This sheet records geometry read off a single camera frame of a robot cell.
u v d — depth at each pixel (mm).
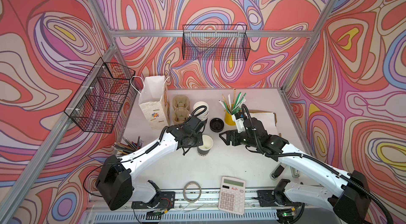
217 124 967
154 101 783
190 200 745
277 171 784
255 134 565
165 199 723
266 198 732
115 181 397
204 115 885
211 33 865
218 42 959
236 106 914
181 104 1021
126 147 782
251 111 1015
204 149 794
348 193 392
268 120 986
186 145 576
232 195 733
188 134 596
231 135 667
